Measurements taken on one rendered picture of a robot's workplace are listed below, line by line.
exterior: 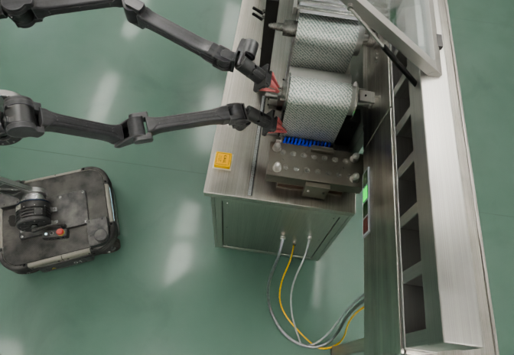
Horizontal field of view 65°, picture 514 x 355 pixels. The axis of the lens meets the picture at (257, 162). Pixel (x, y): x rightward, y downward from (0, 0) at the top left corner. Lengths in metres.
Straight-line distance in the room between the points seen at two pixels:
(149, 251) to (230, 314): 0.62
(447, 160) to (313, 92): 0.63
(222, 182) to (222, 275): 0.92
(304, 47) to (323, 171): 0.50
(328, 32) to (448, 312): 1.09
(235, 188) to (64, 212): 1.16
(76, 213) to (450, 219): 2.03
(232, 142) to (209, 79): 1.43
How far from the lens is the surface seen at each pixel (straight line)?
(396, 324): 1.17
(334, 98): 1.56
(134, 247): 2.67
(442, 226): 1.02
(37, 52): 3.71
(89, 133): 1.48
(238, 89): 2.04
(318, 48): 1.68
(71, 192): 2.61
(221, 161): 1.79
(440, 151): 1.11
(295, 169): 1.69
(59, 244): 2.54
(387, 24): 1.11
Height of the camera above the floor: 2.50
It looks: 62 degrees down
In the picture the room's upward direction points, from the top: 8 degrees clockwise
